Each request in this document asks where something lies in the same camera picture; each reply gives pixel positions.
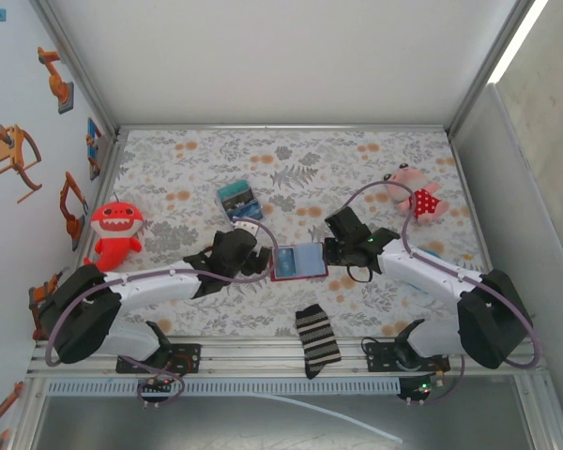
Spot thin black cable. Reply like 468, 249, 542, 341
344, 262, 374, 284

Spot aluminium frame post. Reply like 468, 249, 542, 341
443, 0, 539, 140
30, 0, 121, 140

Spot teal credit card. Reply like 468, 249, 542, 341
217, 181, 251, 201

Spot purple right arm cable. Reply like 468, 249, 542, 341
342, 180, 543, 407

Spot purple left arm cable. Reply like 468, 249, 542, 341
45, 220, 279, 407

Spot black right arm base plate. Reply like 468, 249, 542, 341
365, 340, 451, 374

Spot black white striped sock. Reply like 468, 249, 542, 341
294, 303, 343, 381

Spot white plastic tube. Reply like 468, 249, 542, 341
255, 392, 404, 444

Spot blue card pack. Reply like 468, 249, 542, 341
215, 179, 266, 223

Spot red card holder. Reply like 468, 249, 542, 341
268, 242, 330, 283

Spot thin aluminium frame rail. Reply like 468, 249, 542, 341
114, 122, 453, 136

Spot small rectangular circuit board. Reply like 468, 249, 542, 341
138, 377, 175, 394

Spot white slotted cable duct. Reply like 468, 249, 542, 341
46, 378, 403, 398

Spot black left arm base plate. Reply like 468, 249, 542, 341
115, 342, 203, 375

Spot red shark plush toy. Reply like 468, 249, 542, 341
83, 200, 145, 273

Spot blue credit card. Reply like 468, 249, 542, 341
275, 247, 297, 278

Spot floral tablecloth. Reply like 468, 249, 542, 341
72, 128, 504, 338

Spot aluminium side rail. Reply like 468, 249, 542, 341
72, 130, 129, 282
449, 133, 498, 282

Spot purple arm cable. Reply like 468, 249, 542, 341
45, 220, 279, 407
342, 180, 543, 407

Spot long aluminium frame rail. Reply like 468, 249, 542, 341
26, 333, 548, 379

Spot white light strip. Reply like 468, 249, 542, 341
487, 0, 551, 85

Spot orange gripper wall sticker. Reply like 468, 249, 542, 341
0, 124, 44, 204

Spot pink frog plush toy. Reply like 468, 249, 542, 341
381, 161, 451, 226

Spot round black circuit board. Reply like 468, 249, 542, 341
396, 373, 446, 405

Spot blue orange wall sticker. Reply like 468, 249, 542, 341
84, 116, 106, 182

